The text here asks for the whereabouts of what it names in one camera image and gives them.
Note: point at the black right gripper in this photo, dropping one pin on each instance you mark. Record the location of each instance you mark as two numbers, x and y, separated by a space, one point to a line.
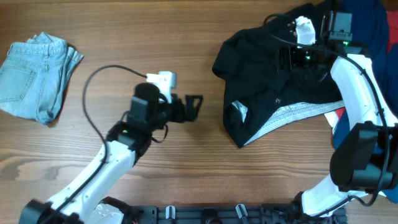
285 59

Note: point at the folded light blue jeans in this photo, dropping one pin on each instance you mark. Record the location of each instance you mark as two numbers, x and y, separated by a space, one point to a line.
34 76

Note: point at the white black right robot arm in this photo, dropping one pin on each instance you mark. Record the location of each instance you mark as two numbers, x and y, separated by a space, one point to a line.
326 197

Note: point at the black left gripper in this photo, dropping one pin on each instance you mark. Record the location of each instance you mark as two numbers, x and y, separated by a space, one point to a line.
181 109

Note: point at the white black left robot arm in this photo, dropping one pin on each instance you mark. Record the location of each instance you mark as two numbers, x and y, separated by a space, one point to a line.
125 143

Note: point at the black shorts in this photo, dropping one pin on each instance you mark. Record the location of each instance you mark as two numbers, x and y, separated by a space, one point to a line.
261 96

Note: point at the blue garment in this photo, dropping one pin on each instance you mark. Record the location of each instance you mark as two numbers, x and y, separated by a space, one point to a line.
373 62

